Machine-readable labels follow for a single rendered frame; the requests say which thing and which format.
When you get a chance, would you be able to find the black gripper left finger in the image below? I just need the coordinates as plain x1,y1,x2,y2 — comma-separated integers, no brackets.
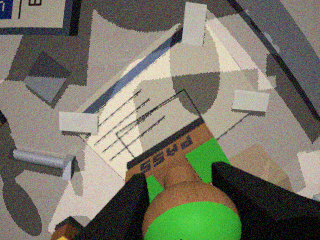
71,173,149,240

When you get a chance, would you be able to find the white inspection card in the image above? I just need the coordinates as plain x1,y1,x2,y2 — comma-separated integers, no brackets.
59,3,269,179

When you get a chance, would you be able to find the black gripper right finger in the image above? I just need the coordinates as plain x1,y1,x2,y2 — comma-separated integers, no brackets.
211,161,320,240

